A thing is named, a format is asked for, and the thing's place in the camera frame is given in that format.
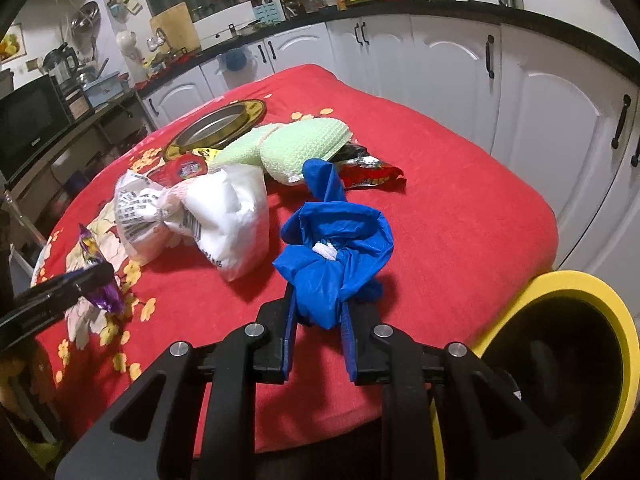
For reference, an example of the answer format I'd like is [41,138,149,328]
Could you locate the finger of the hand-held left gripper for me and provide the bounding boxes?
[0,260,117,351]

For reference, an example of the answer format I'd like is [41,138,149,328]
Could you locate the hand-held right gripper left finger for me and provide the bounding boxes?
[54,285,299,480]

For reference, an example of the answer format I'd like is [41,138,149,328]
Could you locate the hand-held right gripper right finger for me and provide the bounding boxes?
[341,300,583,480]

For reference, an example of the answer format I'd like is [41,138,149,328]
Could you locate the purple candy wrapper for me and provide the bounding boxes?
[77,225,127,317]

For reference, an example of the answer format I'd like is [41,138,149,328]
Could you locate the blue plastic bag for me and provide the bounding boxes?
[272,158,396,331]

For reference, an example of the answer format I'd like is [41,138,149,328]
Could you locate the red snack wrapper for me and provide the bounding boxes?
[337,154,407,192]

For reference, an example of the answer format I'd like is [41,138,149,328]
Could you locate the yellow bin with black liner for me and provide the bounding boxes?
[430,270,640,480]

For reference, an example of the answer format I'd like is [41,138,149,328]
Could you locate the white plastic bag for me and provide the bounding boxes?
[114,162,271,282]

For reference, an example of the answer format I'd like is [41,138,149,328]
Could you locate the black microwave oven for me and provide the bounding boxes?
[0,74,76,186]

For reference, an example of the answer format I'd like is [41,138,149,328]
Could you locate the red round packet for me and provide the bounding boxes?
[149,155,210,186]

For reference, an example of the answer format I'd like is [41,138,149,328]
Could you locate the green foam net sleeve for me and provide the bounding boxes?
[207,126,273,167]
[260,116,355,186]

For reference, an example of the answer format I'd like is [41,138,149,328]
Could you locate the black and green packet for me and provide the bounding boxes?
[330,142,368,163]

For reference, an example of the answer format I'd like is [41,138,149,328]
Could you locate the light blue box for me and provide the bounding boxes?
[81,72,132,107]

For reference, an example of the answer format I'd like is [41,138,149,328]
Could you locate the round metal tray yellow rim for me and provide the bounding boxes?
[162,99,267,161]

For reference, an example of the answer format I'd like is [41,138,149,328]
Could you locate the black blender jug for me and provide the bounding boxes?
[42,42,81,86]

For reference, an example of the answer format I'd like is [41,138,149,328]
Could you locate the white jug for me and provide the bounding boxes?
[116,30,139,62]

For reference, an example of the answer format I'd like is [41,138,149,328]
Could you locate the hanging steel bowl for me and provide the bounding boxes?
[70,1,101,37]

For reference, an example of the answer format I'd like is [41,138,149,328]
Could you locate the blue hanging bag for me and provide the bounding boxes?
[224,47,252,72]

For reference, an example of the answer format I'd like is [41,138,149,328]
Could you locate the wooden cutting board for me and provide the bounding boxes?
[150,2,202,54]

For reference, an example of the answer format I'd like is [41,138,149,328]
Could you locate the white kitchen cabinets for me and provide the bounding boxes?
[137,7,640,311]

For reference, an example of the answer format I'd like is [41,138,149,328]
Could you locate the fruit wall poster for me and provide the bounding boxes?
[0,22,27,64]

